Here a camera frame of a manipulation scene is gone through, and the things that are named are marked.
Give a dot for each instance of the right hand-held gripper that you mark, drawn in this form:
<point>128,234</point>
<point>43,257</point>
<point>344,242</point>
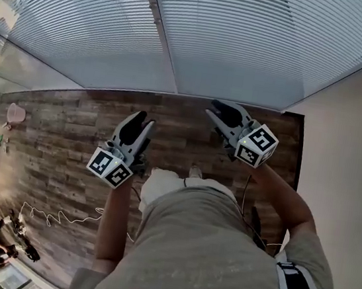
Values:
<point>258,144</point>

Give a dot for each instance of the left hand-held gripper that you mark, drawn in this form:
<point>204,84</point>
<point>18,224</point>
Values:
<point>111,167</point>

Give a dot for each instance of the white window blind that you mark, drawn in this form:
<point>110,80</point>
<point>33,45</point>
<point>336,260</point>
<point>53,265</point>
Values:
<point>162,37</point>
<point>248,43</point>
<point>84,26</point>

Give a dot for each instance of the person's right forearm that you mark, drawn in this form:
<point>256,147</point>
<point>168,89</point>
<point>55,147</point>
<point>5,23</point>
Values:
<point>282,205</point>

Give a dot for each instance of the person's left forearm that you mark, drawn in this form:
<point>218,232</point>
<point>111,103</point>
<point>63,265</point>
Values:
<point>113,224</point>

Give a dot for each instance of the person's light shorts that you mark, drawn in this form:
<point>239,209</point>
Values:
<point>161,188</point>

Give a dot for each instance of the person's right shoe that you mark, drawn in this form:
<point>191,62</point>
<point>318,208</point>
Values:
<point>194,172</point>

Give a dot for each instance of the pink bucket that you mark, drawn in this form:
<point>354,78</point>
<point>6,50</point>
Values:
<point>16,113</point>

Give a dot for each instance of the small grey toy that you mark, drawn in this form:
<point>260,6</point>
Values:
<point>6,148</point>

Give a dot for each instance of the person's t-shirt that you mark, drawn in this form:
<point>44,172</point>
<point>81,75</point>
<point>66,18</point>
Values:
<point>204,260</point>

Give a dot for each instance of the small white rail bracket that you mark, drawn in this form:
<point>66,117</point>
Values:
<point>282,112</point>

